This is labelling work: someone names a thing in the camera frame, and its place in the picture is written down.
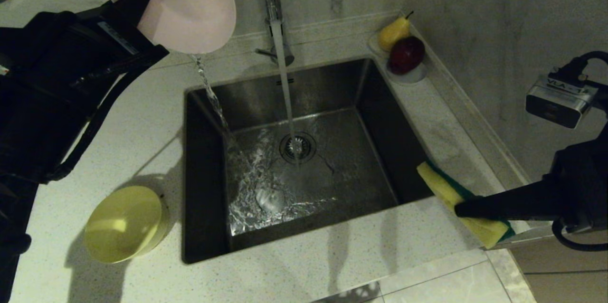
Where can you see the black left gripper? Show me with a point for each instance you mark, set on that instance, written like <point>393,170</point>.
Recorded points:
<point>57,56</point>

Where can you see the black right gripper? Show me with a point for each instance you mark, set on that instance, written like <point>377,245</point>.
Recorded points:
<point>582,184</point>

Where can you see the pink plastic bowl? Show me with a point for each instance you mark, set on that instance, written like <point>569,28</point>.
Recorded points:
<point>190,8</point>

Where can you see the yellow green sponge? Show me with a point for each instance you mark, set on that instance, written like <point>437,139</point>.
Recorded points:
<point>441,184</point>

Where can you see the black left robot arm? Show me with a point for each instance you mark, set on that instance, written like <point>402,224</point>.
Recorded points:
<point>28,141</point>

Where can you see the stainless steel sink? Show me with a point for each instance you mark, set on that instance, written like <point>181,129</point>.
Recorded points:
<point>361,151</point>

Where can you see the small white dish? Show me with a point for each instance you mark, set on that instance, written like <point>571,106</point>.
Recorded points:
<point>411,77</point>

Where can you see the dark red apple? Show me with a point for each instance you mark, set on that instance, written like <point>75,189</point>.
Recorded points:
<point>406,54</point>

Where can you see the yellow plastic bowl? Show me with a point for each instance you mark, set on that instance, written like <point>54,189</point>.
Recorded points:
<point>123,224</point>

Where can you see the round metal drain strainer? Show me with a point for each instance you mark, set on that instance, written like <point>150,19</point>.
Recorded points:
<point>298,147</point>

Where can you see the yellow pear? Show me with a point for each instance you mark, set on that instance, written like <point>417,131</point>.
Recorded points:
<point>393,33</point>

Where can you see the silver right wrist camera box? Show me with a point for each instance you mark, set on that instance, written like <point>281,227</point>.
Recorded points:
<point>558,103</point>

